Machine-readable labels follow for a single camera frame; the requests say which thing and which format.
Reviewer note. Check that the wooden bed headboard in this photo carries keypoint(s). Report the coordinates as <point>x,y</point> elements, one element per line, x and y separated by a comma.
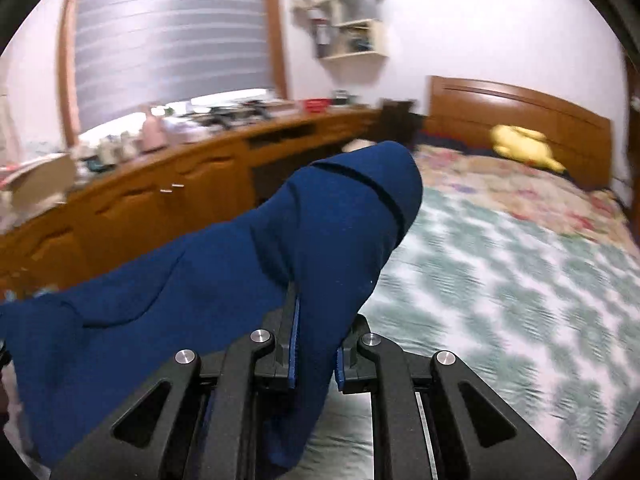
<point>466,109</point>

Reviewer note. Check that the grey window blind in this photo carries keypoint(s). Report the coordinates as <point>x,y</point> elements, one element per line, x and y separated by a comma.
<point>130,53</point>

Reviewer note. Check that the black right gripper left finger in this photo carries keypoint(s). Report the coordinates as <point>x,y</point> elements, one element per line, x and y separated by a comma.
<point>278,368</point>

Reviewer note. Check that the navy blue jacket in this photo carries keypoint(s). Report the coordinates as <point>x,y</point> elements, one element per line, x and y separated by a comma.
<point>328,231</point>

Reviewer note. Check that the long wooden desk cabinet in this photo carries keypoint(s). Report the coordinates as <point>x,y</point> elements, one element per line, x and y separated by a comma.
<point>146,203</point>

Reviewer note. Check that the pink bottle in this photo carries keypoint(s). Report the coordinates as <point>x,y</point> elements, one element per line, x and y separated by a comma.
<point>152,136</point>

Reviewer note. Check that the dark chair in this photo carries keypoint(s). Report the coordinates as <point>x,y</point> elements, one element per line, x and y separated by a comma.
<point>398,122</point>

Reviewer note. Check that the floral pink blanket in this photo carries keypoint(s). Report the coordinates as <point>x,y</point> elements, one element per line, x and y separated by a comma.
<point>527,194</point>

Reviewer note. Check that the red basket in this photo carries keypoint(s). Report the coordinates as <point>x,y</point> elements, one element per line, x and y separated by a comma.
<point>316,105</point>

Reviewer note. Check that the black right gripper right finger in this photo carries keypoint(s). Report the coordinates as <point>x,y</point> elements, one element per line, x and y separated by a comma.
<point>353,372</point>

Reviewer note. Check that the yellow plush toy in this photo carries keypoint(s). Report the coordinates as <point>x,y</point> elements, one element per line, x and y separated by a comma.
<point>523,145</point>

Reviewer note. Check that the leaf pattern bed quilt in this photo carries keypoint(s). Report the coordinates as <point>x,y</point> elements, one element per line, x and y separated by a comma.
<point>550,322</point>

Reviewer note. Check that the white wall shelf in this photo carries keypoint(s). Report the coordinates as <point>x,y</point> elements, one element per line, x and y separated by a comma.
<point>347,28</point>

